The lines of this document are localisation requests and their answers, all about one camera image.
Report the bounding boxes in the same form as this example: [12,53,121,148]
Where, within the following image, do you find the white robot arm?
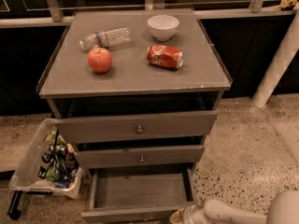
[170,190,299,224]

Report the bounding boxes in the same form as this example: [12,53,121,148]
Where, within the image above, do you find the grey drawer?
[82,164,197,224]
[54,111,218,143]
[75,145,204,169]

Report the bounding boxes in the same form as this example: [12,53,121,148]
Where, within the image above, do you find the snack packets in bin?
[38,128,78,189]

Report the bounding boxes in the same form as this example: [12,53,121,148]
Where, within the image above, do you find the grey bottom drawer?
[82,164,197,224]

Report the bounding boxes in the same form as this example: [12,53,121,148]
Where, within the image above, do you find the red soda can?
[147,44,183,70]

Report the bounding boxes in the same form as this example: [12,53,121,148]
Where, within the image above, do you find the metal window railing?
[0,0,298,28]

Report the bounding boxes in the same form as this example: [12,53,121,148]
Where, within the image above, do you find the red apple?
[88,48,112,74]

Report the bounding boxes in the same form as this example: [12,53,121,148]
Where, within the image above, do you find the clear plastic storage bin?
[9,119,83,199]

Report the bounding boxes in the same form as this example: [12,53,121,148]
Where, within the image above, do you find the small yellow object on ledge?
[279,0,297,10]

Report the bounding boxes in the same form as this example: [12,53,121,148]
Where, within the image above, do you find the black pole base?
[7,190,22,220]

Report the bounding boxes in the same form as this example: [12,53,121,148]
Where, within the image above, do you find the white diagonal post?
[251,13,299,108]

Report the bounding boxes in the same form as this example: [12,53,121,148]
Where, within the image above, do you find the white ceramic bowl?
[148,15,179,41]

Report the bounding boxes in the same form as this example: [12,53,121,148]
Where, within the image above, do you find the grey top drawer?
[54,111,218,143]

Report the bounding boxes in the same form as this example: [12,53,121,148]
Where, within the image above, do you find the grey drawer cabinet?
[36,8,234,173]

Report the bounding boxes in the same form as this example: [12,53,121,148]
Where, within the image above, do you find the grey middle drawer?
[75,145,204,169]

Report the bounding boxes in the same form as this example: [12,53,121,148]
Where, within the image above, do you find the clear plastic water bottle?
[79,26,132,50]

